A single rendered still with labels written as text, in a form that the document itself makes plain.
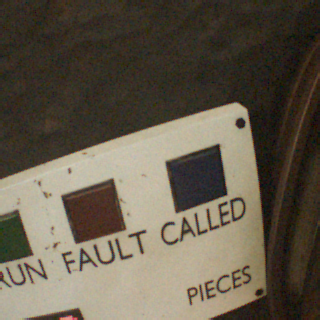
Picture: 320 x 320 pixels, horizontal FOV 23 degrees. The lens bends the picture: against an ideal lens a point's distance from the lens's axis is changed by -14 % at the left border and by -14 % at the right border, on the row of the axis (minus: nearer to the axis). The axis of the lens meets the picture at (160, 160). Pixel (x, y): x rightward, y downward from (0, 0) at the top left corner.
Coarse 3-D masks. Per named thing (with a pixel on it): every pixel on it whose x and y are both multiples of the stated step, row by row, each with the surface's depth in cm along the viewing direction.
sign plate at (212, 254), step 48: (144, 144) 61; (192, 144) 63; (240, 144) 64; (0, 192) 58; (48, 192) 60; (144, 192) 63; (240, 192) 65; (48, 240) 61; (96, 240) 63; (144, 240) 64; (192, 240) 65; (240, 240) 67; (0, 288) 61; (48, 288) 62; (96, 288) 64; (144, 288) 65; (192, 288) 67; (240, 288) 69
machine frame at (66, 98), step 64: (0, 0) 55; (64, 0) 57; (128, 0) 59; (192, 0) 61; (256, 0) 63; (0, 64) 57; (64, 64) 59; (128, 64) 61; (192, 64) 63; (256, 64) 65; (0, 128) 59; (64, 128) 61; (128, 128) 63; (256, 128) 66
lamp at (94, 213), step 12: (84, 192) 61; (96, 192) 61; (108, 192) 61; (72, 204) 60; (84, 204) 61; (96, 204) 61; (108, 204) 61; (72, 216) 61; (84, 216) 61; (96, 216) 61; (108, 216) 62; (84, 228) 61; (96, 228) 62; (108, 228) 62; (120, 228) 62
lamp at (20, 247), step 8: (8, 216) 59; (16, 216) 59; (0, 224) 59; (8, 224) 59; (16, 224) 59; (0, 232) 59; (8, 232) 59; (16, 232) 59; (0, 240) 59; (8, 240) 59; (16, 240) 60; (24, 240) 60; (0, 248) 59; (8, 248) 60; (16, 248) 60; (24, 248) 60; (0, 256) 60; (8, 256) 60; (16, 256) 60
